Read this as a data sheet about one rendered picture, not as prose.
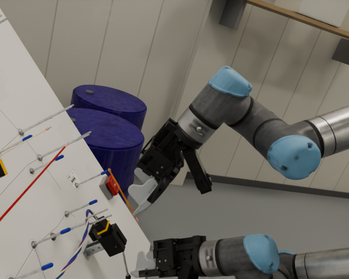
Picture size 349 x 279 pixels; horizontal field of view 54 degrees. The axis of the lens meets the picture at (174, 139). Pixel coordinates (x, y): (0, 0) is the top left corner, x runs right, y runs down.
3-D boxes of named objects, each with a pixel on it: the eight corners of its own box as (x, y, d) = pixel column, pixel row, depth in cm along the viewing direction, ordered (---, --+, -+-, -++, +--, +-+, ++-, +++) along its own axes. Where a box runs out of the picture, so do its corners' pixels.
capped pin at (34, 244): (31, 239, 67) (67, 223, 65) (36, 242, 68) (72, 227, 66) (30, 247, 66) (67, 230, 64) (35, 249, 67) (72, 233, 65)
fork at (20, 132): (20, 127, 79) (71, 101, 76) (24, 134, 80) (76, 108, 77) (16, 130, 77) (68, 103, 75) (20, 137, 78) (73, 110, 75)
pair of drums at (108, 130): (117, 179, 324) (140, 91, 293) (140, 275, 224) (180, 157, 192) (35, 170, 298) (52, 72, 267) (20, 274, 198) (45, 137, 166)
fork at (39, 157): (39, 153, 82) (89, 128, 79) (42, 159, 82) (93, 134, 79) (35, 156, 80) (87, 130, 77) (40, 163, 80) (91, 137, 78)
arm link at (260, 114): (276, 164, 70) (238, 139, 65) (251, 140, 80) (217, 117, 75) (302, 134, 68) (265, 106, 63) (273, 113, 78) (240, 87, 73)
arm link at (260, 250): (276, 284, 64) (262, 239, 64) (222, 287, 70) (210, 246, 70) (285, 265, 71) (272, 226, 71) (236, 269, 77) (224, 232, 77)
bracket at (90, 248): (87, 260, 81) (106, 252, 81) (82, 252, 81) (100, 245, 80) (92, 247, 86) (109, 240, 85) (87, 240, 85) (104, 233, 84)
